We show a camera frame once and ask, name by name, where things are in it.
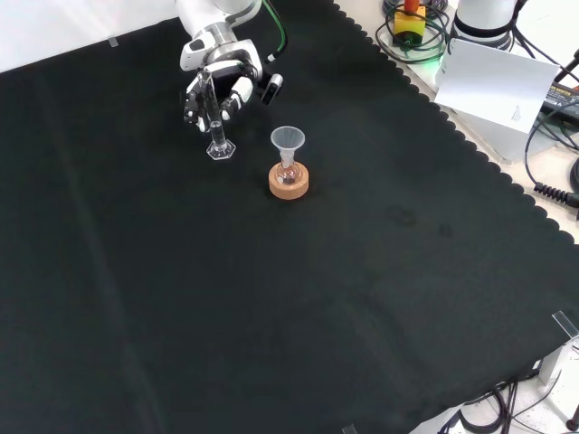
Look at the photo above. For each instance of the yellow stop button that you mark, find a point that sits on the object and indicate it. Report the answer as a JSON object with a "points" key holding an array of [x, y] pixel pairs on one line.
{"points": [[409, 23]]}

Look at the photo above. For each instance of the black tripod rod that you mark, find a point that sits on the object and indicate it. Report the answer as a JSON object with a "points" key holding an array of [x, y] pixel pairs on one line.
{"points": [[567, 68]]}

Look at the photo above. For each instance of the black and white wrist camera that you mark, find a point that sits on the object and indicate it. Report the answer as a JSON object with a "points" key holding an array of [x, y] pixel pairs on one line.
{"points": [[272, 89]]}

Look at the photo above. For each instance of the white bench leg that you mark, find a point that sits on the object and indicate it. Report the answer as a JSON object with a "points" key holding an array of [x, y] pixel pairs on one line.
{"points": [[555, 364]]}

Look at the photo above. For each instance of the grey box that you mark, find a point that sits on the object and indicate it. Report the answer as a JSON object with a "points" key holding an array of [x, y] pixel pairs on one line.
{"points": [[502, 140]]}

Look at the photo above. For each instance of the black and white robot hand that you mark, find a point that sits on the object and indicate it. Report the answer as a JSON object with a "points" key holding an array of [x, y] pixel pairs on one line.
{"points": [[235, 63]]}

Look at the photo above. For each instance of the black power adapter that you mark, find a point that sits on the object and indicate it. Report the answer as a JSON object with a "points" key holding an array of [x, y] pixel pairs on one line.
{"points": [[563, 100]]}

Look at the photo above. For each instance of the small round-bottom glass flask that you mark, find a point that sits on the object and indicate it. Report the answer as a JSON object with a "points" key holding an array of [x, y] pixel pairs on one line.
{"points": [[288, 175]]}

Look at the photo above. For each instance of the black bench cloth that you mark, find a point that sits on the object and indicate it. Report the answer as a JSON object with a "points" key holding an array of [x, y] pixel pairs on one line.
{"points": [[253, 289]]}

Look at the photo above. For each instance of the clear plastic funnel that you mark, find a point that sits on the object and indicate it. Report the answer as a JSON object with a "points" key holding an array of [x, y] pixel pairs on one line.
{"points": [[287, 138]]}

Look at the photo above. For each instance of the clear glass graduated cylinder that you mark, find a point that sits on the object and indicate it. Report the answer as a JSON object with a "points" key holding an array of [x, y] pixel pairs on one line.
{"points": [[217, 135]]}

